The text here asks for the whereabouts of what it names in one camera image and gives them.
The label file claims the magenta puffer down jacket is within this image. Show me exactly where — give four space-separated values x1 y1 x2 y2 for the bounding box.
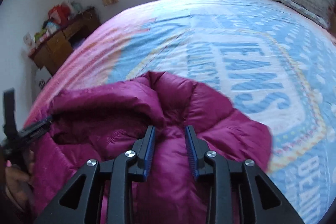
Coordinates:
31 72 272 223

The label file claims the person's left hand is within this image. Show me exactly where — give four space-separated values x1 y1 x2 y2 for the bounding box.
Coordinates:
5 151 35 211

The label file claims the white paper bag on floor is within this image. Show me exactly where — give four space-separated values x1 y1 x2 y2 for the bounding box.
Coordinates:
34 67 52 99

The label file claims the wooden desk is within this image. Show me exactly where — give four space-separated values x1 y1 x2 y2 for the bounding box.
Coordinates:
29 6 101 75

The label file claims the white card box on desk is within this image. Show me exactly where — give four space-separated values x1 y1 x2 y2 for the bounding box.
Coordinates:
23 32 35 51

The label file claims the green item on desk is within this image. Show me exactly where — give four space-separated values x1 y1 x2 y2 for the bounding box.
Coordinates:
34 28 50 43

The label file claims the red gift box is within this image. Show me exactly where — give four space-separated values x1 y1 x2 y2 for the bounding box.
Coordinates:
48 4 71 26

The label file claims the blue and pink bed sheet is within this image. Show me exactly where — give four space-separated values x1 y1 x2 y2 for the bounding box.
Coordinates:
27 0 335 223

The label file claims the patterned pillow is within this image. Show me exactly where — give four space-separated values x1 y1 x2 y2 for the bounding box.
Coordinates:
279 0 335 30

